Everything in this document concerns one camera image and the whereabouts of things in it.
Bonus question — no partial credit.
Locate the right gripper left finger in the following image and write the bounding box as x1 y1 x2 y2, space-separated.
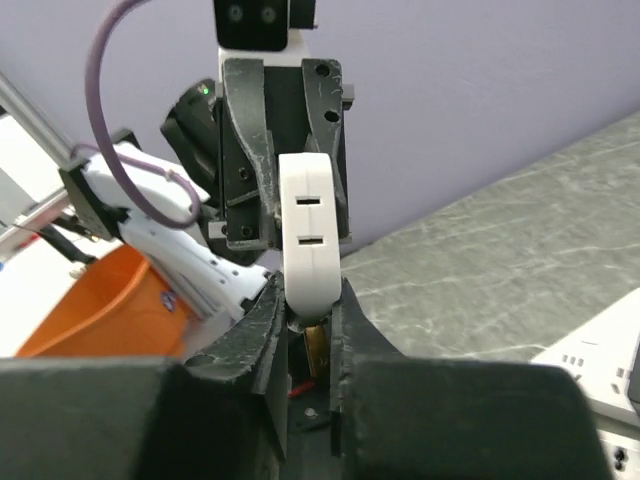
1 274 288 479

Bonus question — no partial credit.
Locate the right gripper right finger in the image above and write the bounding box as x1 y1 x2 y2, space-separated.
331 284 612 479

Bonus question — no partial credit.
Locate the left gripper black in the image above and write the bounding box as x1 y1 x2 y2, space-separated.
160 58 355 260

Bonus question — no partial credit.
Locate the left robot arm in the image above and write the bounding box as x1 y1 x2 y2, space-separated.
63 58 353 327

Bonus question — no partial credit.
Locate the orange plastic bucket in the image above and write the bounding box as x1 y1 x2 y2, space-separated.
16 245 196 358

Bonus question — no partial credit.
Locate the white power strip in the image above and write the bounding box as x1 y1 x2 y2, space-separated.
530 289 639 479

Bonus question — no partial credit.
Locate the aluminium frame rail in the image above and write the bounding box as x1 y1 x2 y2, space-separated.
1 75 71 250

